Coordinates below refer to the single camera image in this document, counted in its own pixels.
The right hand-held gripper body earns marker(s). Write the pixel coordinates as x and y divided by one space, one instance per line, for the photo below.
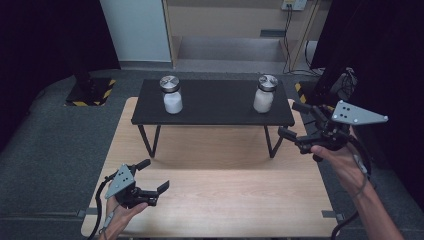
356 115

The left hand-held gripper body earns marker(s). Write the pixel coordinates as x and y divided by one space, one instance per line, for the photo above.
121 183

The glass jar with silver lid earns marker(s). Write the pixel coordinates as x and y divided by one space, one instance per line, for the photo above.
172 100
263 98

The black metal shelf rack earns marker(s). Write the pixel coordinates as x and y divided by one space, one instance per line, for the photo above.
216 106

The person's left hand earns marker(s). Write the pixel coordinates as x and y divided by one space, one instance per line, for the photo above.
120 216

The person's right hand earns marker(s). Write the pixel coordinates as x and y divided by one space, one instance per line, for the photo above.
346 166

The black stand with striped base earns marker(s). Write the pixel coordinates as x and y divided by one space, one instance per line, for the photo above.
90 91
313 91

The grey tape piece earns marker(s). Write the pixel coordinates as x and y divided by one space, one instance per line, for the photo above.
331 214
90 211

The dark curtain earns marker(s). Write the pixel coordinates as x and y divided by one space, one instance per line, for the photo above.
40 36
393 50

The white panel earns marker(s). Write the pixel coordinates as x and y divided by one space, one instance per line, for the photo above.
136 30

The wall power outlet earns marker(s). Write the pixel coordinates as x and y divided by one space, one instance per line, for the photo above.
295 4

